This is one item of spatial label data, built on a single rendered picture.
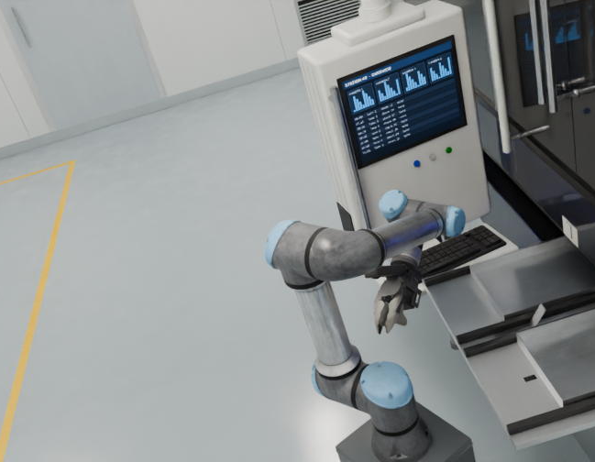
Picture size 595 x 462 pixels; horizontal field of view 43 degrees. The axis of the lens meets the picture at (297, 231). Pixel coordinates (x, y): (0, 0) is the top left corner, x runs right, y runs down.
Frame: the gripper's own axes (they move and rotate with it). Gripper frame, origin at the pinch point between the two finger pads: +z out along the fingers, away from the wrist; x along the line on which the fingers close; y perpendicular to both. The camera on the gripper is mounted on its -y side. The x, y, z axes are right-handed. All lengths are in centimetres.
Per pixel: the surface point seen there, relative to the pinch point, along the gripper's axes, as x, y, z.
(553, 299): -22, 38, -25
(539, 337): -20.8, 35.4, -12.3
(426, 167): 20, 20, -72
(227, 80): 386, 98, -351
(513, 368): -18.6, 29.7, -0.9
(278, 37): 341, 107, -390
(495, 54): -24, -6, -77
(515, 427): -26.6, 22.8, 17.4
